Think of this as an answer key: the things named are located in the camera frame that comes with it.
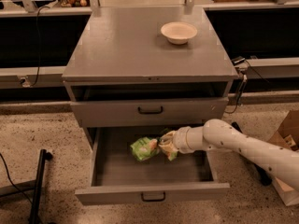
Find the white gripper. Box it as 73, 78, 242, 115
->
159, 126, 191, 161

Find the green rice chip bag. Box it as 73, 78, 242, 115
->
130, 137, 174, 161

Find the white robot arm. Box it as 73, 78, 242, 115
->
159, 119, 299, 190

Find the open grey drawer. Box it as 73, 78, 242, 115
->
75, 126, 230, 205

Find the closed grey upper drawer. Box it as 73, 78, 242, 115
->
71, 98, 228, 128

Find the grey drawer cabinet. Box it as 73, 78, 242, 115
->
63, 7, 237, 143

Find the white paper bowl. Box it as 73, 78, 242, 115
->
161, 21, 197, 45

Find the open cardboard box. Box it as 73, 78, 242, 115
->
269, 110, 299, 206

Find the black floor stand leg left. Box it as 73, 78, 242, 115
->
0, 149, 52, 224

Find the cable and plug right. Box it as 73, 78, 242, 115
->
224, 56, 264, 115

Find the black cable on floor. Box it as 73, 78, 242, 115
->
0, 152, 34, 205

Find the black cable left wall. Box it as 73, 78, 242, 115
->
30, 5, 51, 88

